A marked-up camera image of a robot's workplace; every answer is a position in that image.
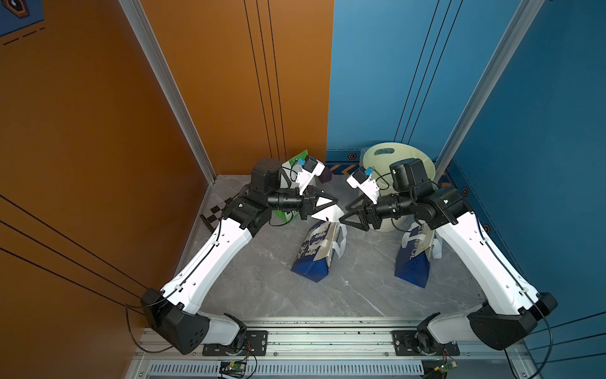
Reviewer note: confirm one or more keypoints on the green circuit board right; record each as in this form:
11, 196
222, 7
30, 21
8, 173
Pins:
440, 372

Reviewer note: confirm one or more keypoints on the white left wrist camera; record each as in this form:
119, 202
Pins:
310, 168

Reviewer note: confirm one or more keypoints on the blue white bag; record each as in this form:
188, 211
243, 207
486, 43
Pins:
419, 246
324, 241

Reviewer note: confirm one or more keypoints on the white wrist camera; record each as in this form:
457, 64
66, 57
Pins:
362, 180
310, 168

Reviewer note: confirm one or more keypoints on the pale green trash bin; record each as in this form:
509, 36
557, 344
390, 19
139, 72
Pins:
406, 190

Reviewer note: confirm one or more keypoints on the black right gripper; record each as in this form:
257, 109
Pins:
362, 211

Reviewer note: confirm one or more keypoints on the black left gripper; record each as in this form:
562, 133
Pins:
307, 203

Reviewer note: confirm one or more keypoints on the green circuit board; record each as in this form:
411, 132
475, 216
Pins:
233, 369
440, 372

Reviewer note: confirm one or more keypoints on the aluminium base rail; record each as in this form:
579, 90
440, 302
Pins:
331, 347

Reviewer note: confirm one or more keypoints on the purple cube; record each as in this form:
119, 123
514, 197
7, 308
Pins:
326, 175

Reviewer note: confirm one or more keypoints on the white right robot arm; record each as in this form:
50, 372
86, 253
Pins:
512, 307

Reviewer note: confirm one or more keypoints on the brown checkered chessboard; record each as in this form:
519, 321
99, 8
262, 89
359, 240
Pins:
210, 217

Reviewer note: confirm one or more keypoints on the green circuit board left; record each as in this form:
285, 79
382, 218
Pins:
233, 369

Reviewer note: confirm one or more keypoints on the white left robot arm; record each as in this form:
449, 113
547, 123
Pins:
174, 311

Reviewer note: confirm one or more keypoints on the white receipt bag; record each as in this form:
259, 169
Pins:
327, 210

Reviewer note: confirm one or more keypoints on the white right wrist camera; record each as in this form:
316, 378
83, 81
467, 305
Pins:
362, 180

